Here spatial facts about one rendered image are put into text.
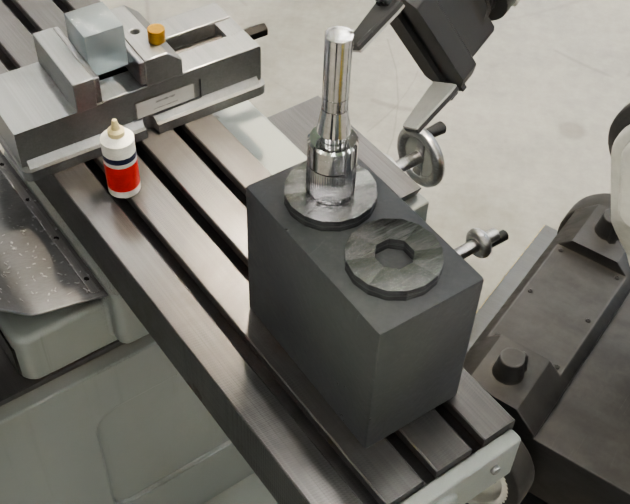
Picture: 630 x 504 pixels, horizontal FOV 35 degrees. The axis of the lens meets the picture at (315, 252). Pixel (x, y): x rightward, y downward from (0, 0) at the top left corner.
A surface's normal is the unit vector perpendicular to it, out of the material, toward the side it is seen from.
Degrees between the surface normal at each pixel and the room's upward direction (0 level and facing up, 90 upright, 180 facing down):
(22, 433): 90
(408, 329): 90
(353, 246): 0
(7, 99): 0
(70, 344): 90
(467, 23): 63
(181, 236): 0
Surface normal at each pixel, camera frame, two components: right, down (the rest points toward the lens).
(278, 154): 0.03, -0.68
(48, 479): 0.58, 0.61
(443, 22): 0.57, 0.22
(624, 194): -0.58, 0.59
